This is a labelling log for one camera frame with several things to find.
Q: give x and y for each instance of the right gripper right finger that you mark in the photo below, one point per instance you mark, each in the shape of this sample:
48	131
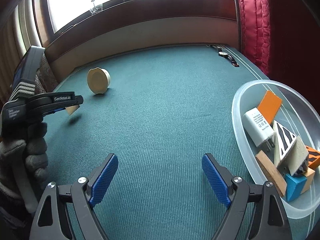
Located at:
269	219

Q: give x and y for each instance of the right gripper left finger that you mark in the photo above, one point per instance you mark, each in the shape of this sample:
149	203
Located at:
52	220

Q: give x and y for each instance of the blue wooden wedge block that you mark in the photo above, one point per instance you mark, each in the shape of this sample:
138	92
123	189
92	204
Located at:
294	186

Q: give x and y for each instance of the small natural wooden block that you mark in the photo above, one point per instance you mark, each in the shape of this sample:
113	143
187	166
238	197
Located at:
71	109

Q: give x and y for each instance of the brown wooden block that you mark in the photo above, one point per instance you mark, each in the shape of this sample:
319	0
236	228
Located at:
271	173

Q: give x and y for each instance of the natural wooden cube block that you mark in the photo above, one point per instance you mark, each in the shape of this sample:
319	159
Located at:
308	175

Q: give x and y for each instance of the white striped triangle block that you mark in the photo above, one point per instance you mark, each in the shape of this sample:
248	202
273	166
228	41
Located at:
298	158
284	139

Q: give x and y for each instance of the orange striped triangle block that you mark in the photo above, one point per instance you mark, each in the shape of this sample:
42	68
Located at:
313	158

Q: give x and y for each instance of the cream round wooden block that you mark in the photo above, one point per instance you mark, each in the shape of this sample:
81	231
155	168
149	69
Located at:
98	80

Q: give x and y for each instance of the white power adapter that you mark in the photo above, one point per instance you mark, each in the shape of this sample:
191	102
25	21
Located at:
258	129

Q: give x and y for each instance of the clear plastic bowl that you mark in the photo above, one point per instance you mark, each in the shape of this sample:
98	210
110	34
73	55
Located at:
297	115

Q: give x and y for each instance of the left gloved hand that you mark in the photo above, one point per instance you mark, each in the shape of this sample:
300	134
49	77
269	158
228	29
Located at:
24	167

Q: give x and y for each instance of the glass on window sill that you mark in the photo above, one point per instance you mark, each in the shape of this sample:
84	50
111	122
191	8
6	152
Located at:
96	6

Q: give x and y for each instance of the black wrist watch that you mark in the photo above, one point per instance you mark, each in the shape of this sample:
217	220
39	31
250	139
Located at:
224	54

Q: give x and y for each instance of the red quilted curtain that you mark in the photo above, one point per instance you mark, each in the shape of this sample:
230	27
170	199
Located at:
281	37

